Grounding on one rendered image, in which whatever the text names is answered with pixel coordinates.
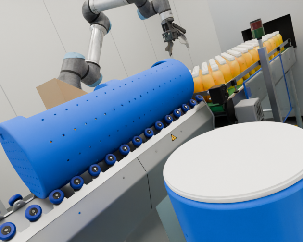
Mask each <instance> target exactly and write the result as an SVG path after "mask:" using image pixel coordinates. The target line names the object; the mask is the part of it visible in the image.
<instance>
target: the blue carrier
mask: <svg viewBox="0 0 303 242"><path fill-rule="evenodd" d="M193 92H194V81H193V77H192V75H191V73H190V71H189V69H188V68H187V67H186V66H185V65H184V64H183V63H182V62H180V61H178V60H176V59H164V60H161V61H159V62H156V63H155V64H154V65H153V66H152V67H151V68H150V69H147V70H145V71H142V72H140V73H137V74H135V75H133V76H130V77H128V78H125V79H123V80H117V79H113V80H110V81H107V82H105V83H102V84H100V85H98V86H96V87H95V89H94V90H93V92H90V93H88V94H85V95H83V96H80V97H78V98H75V99H73V100H70V101H68V102H65V103H63V104H60V105H58V106H56V107H53V108H51V109H48V110H46V111H43V112H41V113H39V114H36V115H34V116H31V117H29V118H25V117H23V116H17V117H15V118H12V119H9V120H7V121H4V122H2V123H0V143H1V145H2V147H3V149H4V152H5V154H6V155H7V157H8V159H9V161H10V163H11V164H12V166H13V168H14V169H15V171H16V172H17V174H18V175H19V177H20V178H21V180H22V181H23V182H24V184H25V185H26V186H27V187H28V189H29V190H30V191H31V192H32V193H33V194H34V195H35V196H37V197H38V198H40V199H45V198H47V197H49V194H50V193H51V191H53V190H55V189H61V188H62V187H64V186H65V185H67V184H68V183H69V182H70V180H71V179H72V178H73V177H74V176H80V175H81V174H83V173H84V172H86V171H87V170H88V169H89V167H90V165H92V164H98V163H99V162H101V161H102V160H104V158H105V156H106V155H107V154H112V153H114V152H115V151H117V150H118V149H119V147H120V146H121V145H123V144H125V145H126V144H127V143H129V142H130V141H132V138H133V137H134V136H139V135H141V134H142V133H143V132H144V130H145V129H147V128H151V127H153V126H154V124H155V123H156V122H157V121H161V120H163V119H164V117H165V116H166V115H170V114H172V113H173V111H174V110H175V109H179V108H181V105H183V104H187V103H188V101H189V100H190V99H191V98H192V96H193ZM85 124H86V125H85ZM74 129H75V130H74ZM63 135H64V136H63ZM50 141H51V143H50Z"/></svg>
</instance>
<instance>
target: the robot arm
mask: <svg viewBox="0 0 303 242"><path fill-rule="evenodd" d="M133 3H134V4H135V5H136V7H137V8H138V9H137V14H138V16H139V18H140V19H141V20H145V19H148V18H150V17H152V16H154V15H156V14H158V13H159V15H160V18H161V26H162V29H163V32H164V33H163V34H162V36H163V39H164V37H165V40H164V42H168V45H167V47H166V48H165V51H168V52H169V56H170V57H171V55H172V50H173V49H172V47H173V45H174V43H173V42H172V40H173V41H175V40H176V39H179V40H180V41H179V42H180V43H181V44H185V45H186V47H187V48H188V49H189V48H190V47H189V43H188V41H187V39H186V37H185V35H184V34H185V33H186V30H185V29H184V28H182V27H180V26H179V25H177V24H175V23H172V22H173V21H174V18H173V14H172V10H171V7H170V4H169V1H168V0H153V1H151V2H149V1H148V0H86V1H85V2H84V3H83V5H82V15H83V17H84V18H85V20H86V21H87V22H88V23H90V28H89V30H90V32H91V35H90V40H89V45H88V51H87V56H86V59H85V56H84V55H82V54H80V53H77V52H68V53H66V54H65V56H64V58H63V63H62V67H61V71H60V75H59V77H58V78H57V79H59V80H61V81H63V82H65V83H67V84H70V85H72V86H74V87H77V88H79V89H81V90H82V88H81V82H82V83H84V84H85V85H87V86H89V87H96V86H98V85H99V84H100V83H101V81H102V79H103V75H102V74H101V73H100V69H101V67H100V65H99V61H100V55H101V48H102V43H103V37H104V36H105V35H106V34H108V33H109V31H110V30H111V27H112V24H111V21H110V20H109V18H108V17H107V16H106V15H105V14H104V13H103V12H102V11H105V10H109V9H113V8H117V7H121V6H125V5H129V4H133ZM85 60H86V61H85Z"/></svg>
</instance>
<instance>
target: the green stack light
mask: <svg viewBox="0 0 303 242"><path fill-rule="evenodd" d="M251 32H252V36H253V39H257V38H260V37H263V36H265V32H264V29H263V27H261V28H258V29H255V30H253V31H251Z"/></svg>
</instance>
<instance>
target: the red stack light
mask: <svg viewBox="0 0 303 242"><path fill-rule="evenodd" d="M261 27H263V24H262V20H260V21H257V22H254V23H252V24H250V28H251V31H253V30H255V29H258V28H261Z"/></svg>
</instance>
